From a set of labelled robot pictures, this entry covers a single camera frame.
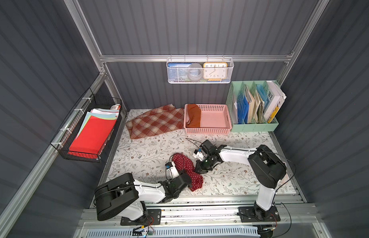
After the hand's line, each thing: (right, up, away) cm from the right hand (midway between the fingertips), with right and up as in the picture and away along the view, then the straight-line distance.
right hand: (196, 172), depth 87 cm
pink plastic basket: (+10, +33, +27) cm, 43 cm away
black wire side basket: (-53, +38, -5) cm, 65 cm away
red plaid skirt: (-25, +33, +29) cm, 50 cm away
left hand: (-6, 0, -1) cm, 6 cm away
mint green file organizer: (+26, +53, +12) cm, 60 cm away
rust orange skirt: (0, +38, +28) cm, 47 cm away
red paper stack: (-48, +23, -21) cm, 57 cm away
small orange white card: (+51, -3, -3) cm, 51 cm away
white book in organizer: (+52, +46, +7) cm, 69 cm away
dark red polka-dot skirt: (-7, +4, -1) cm, 8 cm away
